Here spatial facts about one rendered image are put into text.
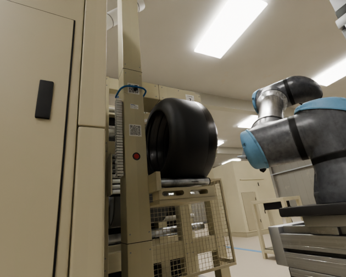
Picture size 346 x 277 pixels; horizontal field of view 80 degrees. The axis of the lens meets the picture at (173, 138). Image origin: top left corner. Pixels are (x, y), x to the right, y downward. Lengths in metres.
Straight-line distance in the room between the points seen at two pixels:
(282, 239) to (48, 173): 0.54
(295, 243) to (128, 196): 0.79
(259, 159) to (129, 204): 0.75
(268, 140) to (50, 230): 0.49
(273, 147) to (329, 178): 0.13
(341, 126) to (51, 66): 0.60
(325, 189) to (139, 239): 0.86
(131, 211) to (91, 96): 0.79
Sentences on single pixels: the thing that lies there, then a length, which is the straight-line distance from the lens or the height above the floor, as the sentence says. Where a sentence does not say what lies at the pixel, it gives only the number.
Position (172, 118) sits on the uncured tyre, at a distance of 1.19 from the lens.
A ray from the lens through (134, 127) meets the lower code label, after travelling 1.26.
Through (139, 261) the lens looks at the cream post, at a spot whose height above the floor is 0.54.
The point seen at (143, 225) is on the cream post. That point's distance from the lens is 1.16.
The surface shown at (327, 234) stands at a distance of 0.57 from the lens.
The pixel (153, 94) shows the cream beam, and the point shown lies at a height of 1.68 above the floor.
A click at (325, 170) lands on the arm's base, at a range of 0.55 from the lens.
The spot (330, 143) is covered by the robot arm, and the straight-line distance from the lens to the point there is 0.55.
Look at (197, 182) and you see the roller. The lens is 1.24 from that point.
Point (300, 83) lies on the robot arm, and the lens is 0.97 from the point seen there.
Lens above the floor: 0.73
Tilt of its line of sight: 20 degrees up
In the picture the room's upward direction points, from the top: 6 degrees counter-clockwise
